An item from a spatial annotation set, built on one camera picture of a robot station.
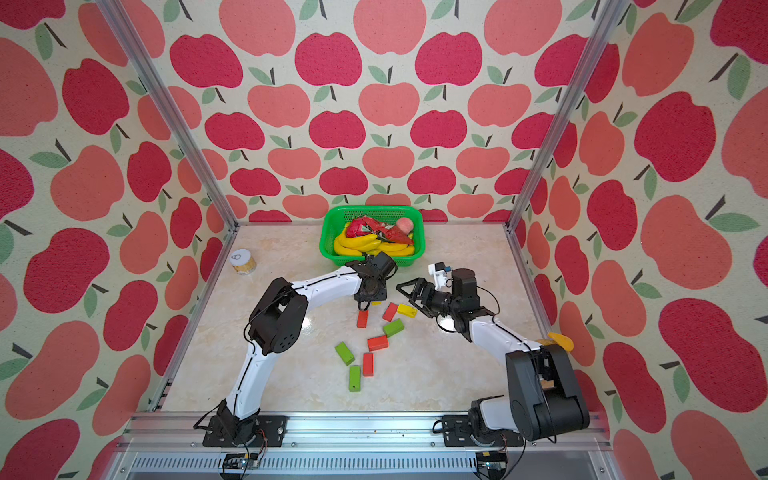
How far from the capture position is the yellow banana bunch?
1.06m

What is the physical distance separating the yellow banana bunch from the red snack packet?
1 centimetres

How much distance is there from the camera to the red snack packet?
1036 mm
